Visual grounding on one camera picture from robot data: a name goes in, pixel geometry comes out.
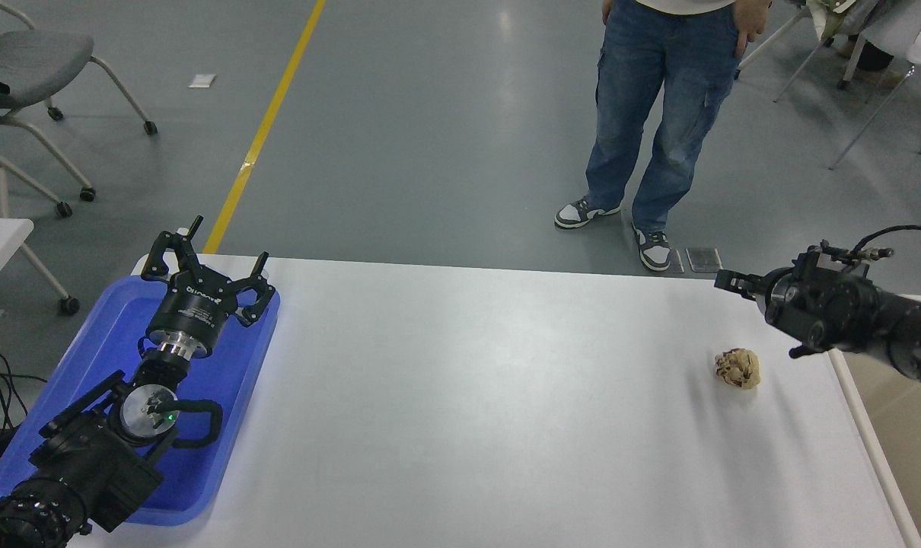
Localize black floor cables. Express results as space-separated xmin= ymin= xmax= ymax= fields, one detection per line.
xmin=0 ymin=349 xmax=49 ymax=488

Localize person's left hand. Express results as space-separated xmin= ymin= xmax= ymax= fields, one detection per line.
xmin=735 ymin=0 xmax=771 ymax=60

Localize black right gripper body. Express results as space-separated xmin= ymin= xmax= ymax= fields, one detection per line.
xmin=762 ymin=259 xmax=857 ymax=349

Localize tan paper ball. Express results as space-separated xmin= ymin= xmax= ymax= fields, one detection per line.
xmin=714 ymin=347 xmax=761 ymax=390

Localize beige-framed wheeled chair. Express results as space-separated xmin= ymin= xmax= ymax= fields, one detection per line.
xmin=0 ymin=107 xmax=97 ymax=219

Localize chair with caster legs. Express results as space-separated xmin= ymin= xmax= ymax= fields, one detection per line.
xmin=733 ymin=6 xmax=811 ymax=80

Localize grey wheeled chair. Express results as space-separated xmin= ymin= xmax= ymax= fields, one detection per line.
xmin=0 ymin=0 xmax=159 ymax=136

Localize person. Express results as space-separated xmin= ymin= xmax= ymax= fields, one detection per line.
xmin=554 ymin=0 xmax=772 ymax=272
xmin=805 ymin=0 xmax=921 ymax=86

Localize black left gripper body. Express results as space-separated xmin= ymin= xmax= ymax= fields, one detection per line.
xmin=146 ymin=266 xmax=238 ymax=357

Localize blue plastic tray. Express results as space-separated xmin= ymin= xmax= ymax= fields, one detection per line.
xmin=0 ymin=274 xmax=282 ymax=527

